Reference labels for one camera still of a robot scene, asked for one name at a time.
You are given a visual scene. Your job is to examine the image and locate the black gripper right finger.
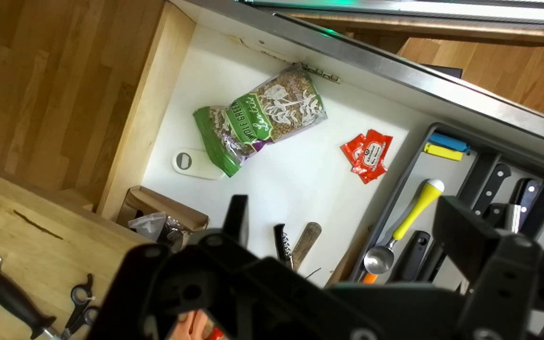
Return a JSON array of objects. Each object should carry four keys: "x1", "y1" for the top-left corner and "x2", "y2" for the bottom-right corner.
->
[{"x1": 433, "y1": 196, "x2": 514, "y2": 283}]

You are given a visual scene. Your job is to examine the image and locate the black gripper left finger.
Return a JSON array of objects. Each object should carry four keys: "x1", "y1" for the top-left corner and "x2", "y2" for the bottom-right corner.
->
[{"x1": 223, "y1": 194, "x2": 249, "y2": 245}]

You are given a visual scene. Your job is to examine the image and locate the black handled sharpening steel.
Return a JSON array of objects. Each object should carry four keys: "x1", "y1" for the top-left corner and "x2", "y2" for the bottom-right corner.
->
[{"x1": 0, "y1": 272, "x2": 62, "y2": 340}]

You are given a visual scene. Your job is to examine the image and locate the grey cutlery tray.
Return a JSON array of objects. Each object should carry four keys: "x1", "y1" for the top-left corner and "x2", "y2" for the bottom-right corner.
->
[{"x1": 348, "y1": 125, "x2": 544, "y2": 285}]

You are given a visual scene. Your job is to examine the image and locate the wooden drawer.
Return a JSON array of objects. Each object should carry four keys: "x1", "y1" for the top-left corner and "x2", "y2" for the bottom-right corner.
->
[{"x1": 98, "y1": 0, "x2": 544, "y2": 285}]

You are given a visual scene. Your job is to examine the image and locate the black riveted knife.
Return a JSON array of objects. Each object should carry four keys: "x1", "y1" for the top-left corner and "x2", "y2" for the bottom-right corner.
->
[{"x1": 472, "y1": 162, "x2": 512, "y2": 217}]

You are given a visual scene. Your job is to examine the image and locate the white plastic tag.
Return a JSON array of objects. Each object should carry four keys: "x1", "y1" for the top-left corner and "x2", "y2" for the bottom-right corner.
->
[{"x1": 172, "y1": 149, "x2": 223, "y2": 179}]

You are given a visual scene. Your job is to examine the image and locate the blue and yellow clips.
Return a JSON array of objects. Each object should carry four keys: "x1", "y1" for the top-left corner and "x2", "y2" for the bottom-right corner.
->
[{"x1": 423, "y1": 132, "x2": 470, "y2": 162}]

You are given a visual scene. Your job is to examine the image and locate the small cardboard box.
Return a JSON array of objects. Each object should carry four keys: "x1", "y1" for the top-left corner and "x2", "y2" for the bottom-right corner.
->
[{"x1": 117, "y1": 185, "x2": 210, "y2": 251}]

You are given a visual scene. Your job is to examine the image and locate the red sauce packets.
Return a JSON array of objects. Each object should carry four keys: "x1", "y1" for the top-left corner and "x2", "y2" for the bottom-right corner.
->
[{"x1": 340, "y1": 128, "x2": 393, "y2": 183}]

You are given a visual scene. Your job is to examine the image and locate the green bag of grains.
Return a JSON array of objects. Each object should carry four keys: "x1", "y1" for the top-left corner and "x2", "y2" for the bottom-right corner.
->
[{"x1": 193, "y1": 64, "x2": 327, "y2": 177}]

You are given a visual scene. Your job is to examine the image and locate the black scissors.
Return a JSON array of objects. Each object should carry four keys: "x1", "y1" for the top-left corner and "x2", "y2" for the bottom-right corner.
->
[{"x1": 62, "y1": 276, "x2": 98, "y2": 340}]

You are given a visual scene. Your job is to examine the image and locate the black green handled tool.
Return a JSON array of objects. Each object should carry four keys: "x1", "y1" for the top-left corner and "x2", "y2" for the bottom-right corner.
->
[{"x1": 389, "y1": 230, "x2": 431, "y2": 281}]

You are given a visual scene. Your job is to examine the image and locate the wooden handled tool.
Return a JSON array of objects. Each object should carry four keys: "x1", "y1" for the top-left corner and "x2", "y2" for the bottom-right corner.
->
[{"x1": 291, "y1": 223, "x2": 321, "y2": 270}]

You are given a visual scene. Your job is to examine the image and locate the black handled knife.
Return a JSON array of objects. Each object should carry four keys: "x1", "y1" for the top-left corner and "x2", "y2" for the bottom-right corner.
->
[{"x1": 506, "y1": 177, "x2": 544, "y2": 232}]

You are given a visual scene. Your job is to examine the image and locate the yellow handled ice cream scoop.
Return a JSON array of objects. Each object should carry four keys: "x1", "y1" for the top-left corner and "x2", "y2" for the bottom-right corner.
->
[{"x1": 363, "y1": 179, "x2": 446, "y2": 276}]

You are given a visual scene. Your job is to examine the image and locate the orange handled tool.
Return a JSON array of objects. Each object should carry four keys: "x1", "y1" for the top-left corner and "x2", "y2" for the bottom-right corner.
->
[{"x1": 361, "y1": 272, "x2": 378, "y2": 285}]

